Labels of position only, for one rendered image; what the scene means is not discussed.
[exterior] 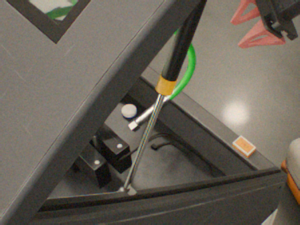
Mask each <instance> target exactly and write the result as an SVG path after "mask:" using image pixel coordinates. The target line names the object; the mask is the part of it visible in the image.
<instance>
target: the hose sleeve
mask: <svg viewBox="0 0 300 225"><path fill-rule="evenodd" d="M171 101H172V100H171V99H170V98H168V96H165V100H164V101H163V105H162V106H161V110H162V109H163V108H165V106H167V105H168V104H169V103H170V102H171ZM154 105H155V103H153V105H151V106H150V107H149V108H148V109H147V110H145V111H144V112H142V113H141V114H140V115H139V116H138V117H137V118H135V122H136V123H137V124H138V125H139V126H141V125H143V124H144V123H146V122H147V121H148V120H149V118H150V116H151V113H152V110H153V107H154Z"/></svg>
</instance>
